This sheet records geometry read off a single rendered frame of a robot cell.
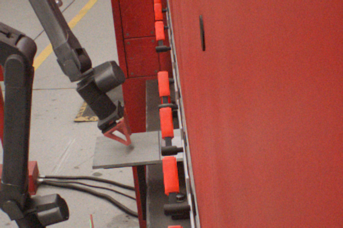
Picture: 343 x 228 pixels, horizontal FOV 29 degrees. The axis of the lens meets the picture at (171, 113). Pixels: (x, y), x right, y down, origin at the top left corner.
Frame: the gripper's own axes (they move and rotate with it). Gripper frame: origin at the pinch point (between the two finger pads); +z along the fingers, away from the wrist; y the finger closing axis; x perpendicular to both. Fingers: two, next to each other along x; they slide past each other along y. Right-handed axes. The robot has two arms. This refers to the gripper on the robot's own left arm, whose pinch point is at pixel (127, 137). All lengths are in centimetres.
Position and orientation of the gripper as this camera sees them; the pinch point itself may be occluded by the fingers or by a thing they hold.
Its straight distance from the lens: 178.9
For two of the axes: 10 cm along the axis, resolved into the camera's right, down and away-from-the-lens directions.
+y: -0.4, -4.1, 9.1
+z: 5.6, 7.4, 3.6
